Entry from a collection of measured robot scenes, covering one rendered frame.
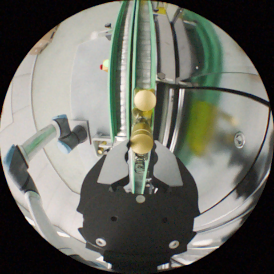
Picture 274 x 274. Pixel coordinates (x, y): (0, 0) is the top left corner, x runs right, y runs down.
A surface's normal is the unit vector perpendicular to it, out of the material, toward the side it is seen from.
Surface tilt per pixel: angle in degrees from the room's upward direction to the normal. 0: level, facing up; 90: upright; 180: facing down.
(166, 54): 0
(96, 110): 0
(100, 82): 0
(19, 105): 90
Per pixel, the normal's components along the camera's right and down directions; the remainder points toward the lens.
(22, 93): 1.00, 0.04
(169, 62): -0.05, 0.47
